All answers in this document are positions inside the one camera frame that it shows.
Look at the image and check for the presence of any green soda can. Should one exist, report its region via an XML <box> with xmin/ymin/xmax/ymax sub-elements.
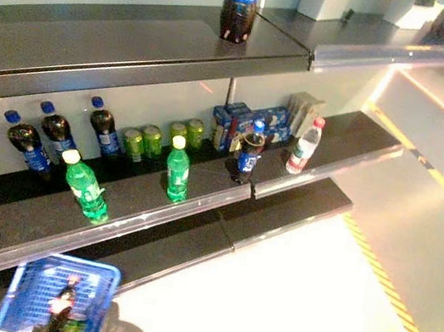
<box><xmin>137</xmin><ymin>123</ymin><xmax>168</xmax><ymax>161</ymax></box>
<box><xmin>182</xmin><ymin>116</ymin><xmax>208</xmax><ymax>153</ymax></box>
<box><xmin>118</xmin><ymin>126</ymin><xmax>148</xmax><ymax>164</ymax></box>
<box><xmin>166</xmin><ymin>120</ymin><xmax>191</xmax><ymax>143</ymax></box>

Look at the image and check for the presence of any water bottle red label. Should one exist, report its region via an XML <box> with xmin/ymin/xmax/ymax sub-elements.
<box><xmin>284</xmin><ymin>112</ymin><xmax>328</xmax><ymax>179</ymax></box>

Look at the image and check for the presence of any blue plastic shopping basket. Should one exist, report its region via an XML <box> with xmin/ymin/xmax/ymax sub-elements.
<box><xmin>0</xmin><ymin>242</ymin><xmax>125</xmax><ymax>332</ymax></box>

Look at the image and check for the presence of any bright green drink bottle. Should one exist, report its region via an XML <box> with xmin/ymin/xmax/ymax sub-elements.
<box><xmin>61</xmin><ymin>314</ymin><xmax>91</xmax><ymax>332</ymax></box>

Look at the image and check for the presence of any cola bottle red cap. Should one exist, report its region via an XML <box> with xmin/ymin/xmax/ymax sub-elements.
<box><xmin>40</xmin><ymin>271</ymin><xmax>83</xmax><ymax>332</ymax></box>

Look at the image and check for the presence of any black metal shelf board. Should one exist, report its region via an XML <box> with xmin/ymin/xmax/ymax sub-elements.
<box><xmin>0</xmin><ymin>172</ymin><xmax>242</xmax><ymax>332</ymax></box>
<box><xmin>0</xmin><ymin>100</ymin><xmax>261</xmax><ymax>329</ymax></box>
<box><xmin>247</xmin><ymin>0</ymin><xmax>444</xmax><ymax>97</ymax></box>
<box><xmin>209</xmin><ymin>158</ymin><xmax>358</xmax><ymax>270</ymax></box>
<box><xmin>241</xmin><ymin>93</ymin><xmax>411</xmax><ymax>225</ymax></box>
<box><xmin>0</xmin><ymin>0</ymin><xmax>320</xmax><ymax>163</ymax></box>

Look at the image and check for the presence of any green soda bottle yellow cap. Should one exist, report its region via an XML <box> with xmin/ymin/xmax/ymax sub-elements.
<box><xmin>50</xmin><ymin>146</ymin><xmax>120</xmax><ymax>228</ymax></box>
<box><xmin>158</xmin><ymin>133</ymin><xmax>198</xmax><ymax>206</ymax></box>

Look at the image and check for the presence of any blue Oreo cone box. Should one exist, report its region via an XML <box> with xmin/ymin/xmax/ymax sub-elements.
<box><xmin>224</xmin><ymin>101</ymin><xmax>255</xmax><ymax>154</ymax></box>

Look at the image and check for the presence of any beige snack box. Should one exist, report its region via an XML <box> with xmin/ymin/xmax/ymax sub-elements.
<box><xmin>295</xmin><ymin>98</ymin><xmax>327</xmax><ymax>141</ymax></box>
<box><xmin>283</xmin><ymin>90</ymin><xmax>311</xmax><ymax>134</ymax></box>

